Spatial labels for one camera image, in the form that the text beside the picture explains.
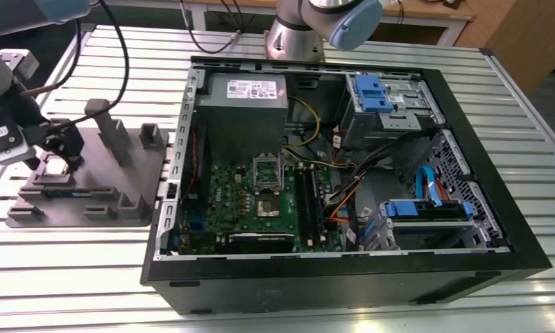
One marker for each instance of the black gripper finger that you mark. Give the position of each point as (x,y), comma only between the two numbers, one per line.
(34,161)
(71,145)

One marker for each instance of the silver CPU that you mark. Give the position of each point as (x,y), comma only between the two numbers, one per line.
(55,169)

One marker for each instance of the metal locking lever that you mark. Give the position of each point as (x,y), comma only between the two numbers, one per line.
(286,177)

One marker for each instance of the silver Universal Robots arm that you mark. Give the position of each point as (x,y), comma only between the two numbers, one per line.
(297,38)

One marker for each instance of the CPU socket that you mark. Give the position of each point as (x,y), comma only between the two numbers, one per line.
(269,208)

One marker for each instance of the grey parts rack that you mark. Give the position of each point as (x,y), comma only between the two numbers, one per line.
(98,166)

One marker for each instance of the blue board connector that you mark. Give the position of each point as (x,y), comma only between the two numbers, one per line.
(196,222)

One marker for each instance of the green motherboard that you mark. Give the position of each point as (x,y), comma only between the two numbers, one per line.
(227,194)

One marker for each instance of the grey power supply unit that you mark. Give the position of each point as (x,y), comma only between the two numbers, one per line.
(241,121)

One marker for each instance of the black graphics card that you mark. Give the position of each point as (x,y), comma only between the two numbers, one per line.
(259,243)

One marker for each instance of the black RAM slot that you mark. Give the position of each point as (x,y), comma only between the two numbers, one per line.
(306,204)
(311,204)

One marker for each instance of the black PC case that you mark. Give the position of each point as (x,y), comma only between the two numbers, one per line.
(306,288)

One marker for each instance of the blue plastic drive latch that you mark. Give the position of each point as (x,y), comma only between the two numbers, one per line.
(367,93)

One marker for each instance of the metal drive cage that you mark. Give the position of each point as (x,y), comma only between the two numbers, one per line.
(398,125)

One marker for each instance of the hard disk in blue carrier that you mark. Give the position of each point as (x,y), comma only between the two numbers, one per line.
(402,209)

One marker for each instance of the metal disk bay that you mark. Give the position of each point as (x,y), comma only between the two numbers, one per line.
(426,224)

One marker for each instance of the wooden cabinet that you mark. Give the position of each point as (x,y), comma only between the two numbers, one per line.
(528,41)

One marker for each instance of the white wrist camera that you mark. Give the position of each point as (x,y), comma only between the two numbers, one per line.
(2,142)

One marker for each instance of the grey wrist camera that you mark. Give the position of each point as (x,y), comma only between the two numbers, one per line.
(20,64)

